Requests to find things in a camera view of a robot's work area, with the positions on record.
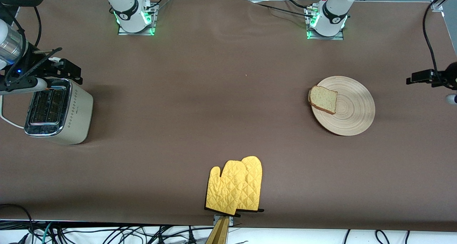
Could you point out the yellow quilted oven mitt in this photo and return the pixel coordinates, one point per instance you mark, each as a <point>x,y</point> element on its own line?
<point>254,179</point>
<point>225,190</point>

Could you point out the round wooden plate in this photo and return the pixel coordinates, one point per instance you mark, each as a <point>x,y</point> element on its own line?
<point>351,108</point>

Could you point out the tan wooden bar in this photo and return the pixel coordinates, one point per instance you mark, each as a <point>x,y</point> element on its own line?
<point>218,235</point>

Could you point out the slice of bread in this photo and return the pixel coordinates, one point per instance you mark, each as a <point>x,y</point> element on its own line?
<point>323,99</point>

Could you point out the cream and chrome toaster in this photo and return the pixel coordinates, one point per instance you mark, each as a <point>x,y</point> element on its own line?
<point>68,112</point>

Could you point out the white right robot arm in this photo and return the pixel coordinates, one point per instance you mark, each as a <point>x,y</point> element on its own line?
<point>125,8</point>

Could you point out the small metal bracket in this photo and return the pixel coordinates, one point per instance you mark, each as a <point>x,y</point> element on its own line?
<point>231,220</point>

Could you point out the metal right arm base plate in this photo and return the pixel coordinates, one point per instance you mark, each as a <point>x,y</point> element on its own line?
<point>151,21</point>

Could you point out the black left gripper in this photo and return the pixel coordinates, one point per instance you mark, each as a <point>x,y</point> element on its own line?
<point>443,77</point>

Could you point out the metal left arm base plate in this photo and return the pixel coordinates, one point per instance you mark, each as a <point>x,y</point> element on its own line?
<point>339,37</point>

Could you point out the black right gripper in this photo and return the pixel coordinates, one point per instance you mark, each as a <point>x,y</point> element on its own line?
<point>36,65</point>

